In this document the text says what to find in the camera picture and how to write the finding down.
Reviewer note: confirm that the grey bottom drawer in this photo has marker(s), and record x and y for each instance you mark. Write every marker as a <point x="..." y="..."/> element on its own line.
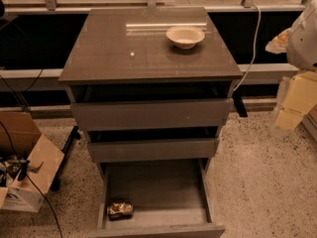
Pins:
<point x="170" y="200"/>

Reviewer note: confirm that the orange can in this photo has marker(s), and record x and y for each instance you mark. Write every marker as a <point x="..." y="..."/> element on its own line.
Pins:
<point x="120" y="209"/>

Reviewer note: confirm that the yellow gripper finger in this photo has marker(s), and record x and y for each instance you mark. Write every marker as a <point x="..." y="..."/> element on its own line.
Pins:
<point x="279" y="43"/>
<point x="296" y="97"/>

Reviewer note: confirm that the black bracket behind cabinet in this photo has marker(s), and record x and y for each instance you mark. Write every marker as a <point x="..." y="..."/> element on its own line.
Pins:
<point x="239" y="105"/>

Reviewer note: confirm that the grey drawer cabinet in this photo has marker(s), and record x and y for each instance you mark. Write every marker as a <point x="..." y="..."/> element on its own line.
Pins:
<point x="123" y="55"/>

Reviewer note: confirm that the open cardboard box left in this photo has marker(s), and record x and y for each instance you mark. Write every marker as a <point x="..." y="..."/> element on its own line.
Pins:
<point x="29" y="162"/>

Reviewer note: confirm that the white paper bowl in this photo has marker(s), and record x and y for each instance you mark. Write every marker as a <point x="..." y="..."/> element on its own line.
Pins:
<point x="185" y="37"/>

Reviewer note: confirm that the grey top drawer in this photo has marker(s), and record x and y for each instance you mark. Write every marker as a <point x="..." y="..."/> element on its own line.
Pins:
<point x="98" y="116"/>

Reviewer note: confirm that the grey drawer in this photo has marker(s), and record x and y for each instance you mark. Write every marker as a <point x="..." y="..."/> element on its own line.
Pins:
<point x="98" y="116"/>
<point x="153" y="144"/>
<point x="170" y="200"/>

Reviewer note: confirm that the black stand leg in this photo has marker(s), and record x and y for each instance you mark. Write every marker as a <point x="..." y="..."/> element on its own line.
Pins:
<point x="74" y="135"/>

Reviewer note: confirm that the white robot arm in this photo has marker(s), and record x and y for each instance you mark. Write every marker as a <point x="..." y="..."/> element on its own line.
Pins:
<point x="301" y="50"/>

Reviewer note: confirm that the grey middle drawer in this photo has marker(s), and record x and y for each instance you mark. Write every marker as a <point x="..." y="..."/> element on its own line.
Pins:
<point x="153" y="144"/>

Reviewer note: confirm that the cardboard box right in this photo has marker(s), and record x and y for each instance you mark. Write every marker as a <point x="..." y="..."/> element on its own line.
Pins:
<point x="310" y="122"/>

